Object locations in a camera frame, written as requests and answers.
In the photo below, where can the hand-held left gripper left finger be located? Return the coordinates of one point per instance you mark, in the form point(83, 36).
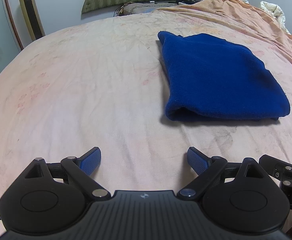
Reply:
point(91, 160)

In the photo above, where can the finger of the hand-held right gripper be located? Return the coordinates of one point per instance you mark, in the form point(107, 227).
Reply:
point(270, 163)

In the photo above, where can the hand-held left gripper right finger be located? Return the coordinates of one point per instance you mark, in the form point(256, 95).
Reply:
point(197, 160)

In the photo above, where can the blue beaded sweater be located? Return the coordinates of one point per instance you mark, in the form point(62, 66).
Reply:
point(210, 75)

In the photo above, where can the bed with pink sheet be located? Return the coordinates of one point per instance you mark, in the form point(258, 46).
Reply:
point(73, 80)

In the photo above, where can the cream white duvet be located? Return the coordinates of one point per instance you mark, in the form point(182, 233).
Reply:
point(275, 12)

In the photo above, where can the peach blanket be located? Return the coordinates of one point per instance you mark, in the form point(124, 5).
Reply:
point(235, 12)

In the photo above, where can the brown pillow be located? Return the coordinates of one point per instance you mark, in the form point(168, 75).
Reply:
point(136, 8)

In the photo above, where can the gold tower fan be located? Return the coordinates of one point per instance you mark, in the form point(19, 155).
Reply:
point(31, 12)

